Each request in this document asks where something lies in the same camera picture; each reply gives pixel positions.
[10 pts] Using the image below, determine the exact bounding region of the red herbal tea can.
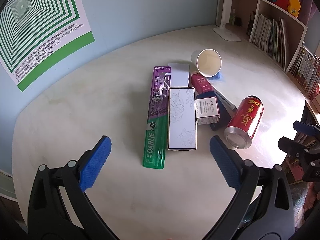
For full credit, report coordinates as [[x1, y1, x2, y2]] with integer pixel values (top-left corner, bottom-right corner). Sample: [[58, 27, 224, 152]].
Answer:
[[224, 95, 264, 149]]

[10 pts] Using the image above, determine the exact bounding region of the white marker pen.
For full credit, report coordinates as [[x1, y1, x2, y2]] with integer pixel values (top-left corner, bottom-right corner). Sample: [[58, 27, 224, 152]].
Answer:
[[213, 87, 237, 112]]

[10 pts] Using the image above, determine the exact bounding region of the dark navy box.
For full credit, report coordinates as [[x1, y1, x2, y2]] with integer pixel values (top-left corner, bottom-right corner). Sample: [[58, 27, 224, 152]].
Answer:
[[196, 90, 232, 131]]

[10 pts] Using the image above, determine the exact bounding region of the white Shiseido small box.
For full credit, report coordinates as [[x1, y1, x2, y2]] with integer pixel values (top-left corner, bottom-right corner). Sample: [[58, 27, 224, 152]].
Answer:
[[195, 97, 220, 125]]

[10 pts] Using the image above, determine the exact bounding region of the blue stuff plastic bag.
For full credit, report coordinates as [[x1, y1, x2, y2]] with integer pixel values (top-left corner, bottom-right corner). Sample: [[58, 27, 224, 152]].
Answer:
[[207, 72, 223, 81]]

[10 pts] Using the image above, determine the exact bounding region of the magenta small carton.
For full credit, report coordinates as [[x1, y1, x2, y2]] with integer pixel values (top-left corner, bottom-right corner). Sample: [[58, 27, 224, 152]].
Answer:
[[190, 73, 213, 94]]

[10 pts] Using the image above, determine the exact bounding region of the white floral long box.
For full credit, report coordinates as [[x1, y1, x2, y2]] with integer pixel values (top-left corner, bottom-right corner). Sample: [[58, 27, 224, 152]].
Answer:
[[168, 87, 197, 151]]

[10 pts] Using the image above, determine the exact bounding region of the white paper cup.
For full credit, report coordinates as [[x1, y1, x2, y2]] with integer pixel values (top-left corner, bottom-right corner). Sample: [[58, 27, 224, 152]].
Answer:
[[191, 48, 222, 77]]

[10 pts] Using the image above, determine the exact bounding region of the Darlie toothbrush package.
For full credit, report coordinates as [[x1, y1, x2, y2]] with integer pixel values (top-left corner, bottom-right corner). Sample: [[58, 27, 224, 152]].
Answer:
[[143, 66, 171, 169]]

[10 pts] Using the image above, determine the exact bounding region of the white plain box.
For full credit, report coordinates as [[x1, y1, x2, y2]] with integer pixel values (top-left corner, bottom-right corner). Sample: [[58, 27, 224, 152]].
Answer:
[[168, 63, 190, 87]]

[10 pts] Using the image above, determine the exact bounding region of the wooden bookshelf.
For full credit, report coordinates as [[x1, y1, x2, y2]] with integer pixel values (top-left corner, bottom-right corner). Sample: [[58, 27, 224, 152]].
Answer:
[[225, 0, 319, 118]]

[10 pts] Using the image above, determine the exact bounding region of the yellow duck toy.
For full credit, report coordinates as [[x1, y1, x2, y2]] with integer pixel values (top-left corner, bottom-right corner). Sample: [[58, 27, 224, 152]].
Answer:
[[287, 0, 301, 18]]

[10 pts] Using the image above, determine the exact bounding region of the white desk lamp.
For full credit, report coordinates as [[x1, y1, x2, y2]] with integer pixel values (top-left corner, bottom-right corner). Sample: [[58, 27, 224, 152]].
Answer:
[[213, 0, 241, 42]]

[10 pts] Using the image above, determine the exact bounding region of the green striped wall poster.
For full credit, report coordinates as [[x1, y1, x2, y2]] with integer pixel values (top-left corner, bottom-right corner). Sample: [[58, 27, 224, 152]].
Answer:
[[1, 0, 94, 91]]

